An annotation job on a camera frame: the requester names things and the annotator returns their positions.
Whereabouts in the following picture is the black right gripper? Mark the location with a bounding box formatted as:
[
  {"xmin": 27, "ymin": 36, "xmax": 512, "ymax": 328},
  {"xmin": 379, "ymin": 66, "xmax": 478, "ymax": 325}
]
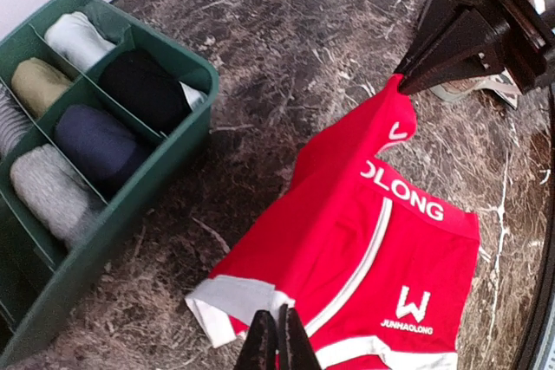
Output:
[{"xmin": 395, "ymin": 0, "xmax": 554, "ymax": 95}]

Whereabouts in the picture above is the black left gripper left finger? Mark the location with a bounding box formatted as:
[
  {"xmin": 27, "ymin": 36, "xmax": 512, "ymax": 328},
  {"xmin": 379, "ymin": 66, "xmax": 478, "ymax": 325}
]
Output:
[{"xmin": 233, "ymin": 310, "xmax": 278, "ymax": 370}]

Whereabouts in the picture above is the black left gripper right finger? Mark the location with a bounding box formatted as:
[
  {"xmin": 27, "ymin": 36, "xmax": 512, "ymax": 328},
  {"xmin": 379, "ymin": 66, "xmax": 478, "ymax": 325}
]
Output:
[{"xmin": 277, "ymin": 304, "xmax": 322, "ymax": 370}]

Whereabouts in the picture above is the red boxer briefs white trim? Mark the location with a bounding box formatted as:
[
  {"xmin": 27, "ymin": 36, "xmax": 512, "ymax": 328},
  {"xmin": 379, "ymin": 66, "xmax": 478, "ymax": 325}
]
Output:
[{"xmin": 186, "ymin": 74, "xmax": 480, "ymax": 369}]

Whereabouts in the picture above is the navy rolled underwear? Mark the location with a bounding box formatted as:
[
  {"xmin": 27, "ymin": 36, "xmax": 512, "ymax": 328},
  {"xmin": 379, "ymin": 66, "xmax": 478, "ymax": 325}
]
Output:
[{"xmin": 55, "ymin": 104, "xmax": 151, "ymax": 194}]

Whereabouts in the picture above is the light grey rolled underwear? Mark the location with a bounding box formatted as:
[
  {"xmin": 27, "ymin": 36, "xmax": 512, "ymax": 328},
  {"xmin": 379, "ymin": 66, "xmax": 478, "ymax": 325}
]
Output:
[{"xmin": 10, "ymin": 144, "xmax": 104, "ymax": 250}]

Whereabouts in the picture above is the black rolled underwear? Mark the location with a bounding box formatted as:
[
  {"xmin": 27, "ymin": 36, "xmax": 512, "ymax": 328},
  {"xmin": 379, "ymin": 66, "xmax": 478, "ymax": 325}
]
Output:
[{"xmin": 98, "ymin": 49, "xmax": 193, "ymax": 134}]

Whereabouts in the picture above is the dark grey rolled underwear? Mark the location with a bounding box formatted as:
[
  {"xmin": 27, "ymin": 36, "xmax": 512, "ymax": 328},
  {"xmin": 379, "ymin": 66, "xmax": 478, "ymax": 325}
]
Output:
[{"xmin": 0, "ymin": 84, "xmax": 31, "ymax": 159}]

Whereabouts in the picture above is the olive rolled underwear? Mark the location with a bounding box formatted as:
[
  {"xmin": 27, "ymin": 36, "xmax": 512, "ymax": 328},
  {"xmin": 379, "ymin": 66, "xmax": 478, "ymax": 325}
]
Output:
[{"xmin": 11, "ymin": 57, "xmax": 72, "ymax": 119}]

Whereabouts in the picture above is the white rolled underwear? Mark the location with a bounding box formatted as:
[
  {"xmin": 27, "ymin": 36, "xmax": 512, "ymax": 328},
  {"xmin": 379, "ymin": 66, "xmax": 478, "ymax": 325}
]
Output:
[{"xmin": 44, "ymin": 11, "xmax": 116, "ymax": 72}]

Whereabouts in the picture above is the seashell coral ceramic mug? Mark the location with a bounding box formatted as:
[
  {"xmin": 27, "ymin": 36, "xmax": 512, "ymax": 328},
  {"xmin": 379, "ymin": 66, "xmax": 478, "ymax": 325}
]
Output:
[{"xmin": 429, "ymin": 76, "xmax": 506, "ymax": 103}]

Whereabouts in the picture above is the floral square tile coaster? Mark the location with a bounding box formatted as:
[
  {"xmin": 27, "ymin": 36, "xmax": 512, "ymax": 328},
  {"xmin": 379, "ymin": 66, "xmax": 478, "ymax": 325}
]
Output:
[{"xmin": 486, "ymin": 71, "xmax": 522, "ymax": 109}]

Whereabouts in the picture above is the green divided organizer tray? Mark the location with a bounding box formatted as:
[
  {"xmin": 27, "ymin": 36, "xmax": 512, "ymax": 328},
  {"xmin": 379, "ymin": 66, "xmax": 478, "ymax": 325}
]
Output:
[{"xmin": 1, "ymin": 0, "xmax": 219, "ymax": 366}]

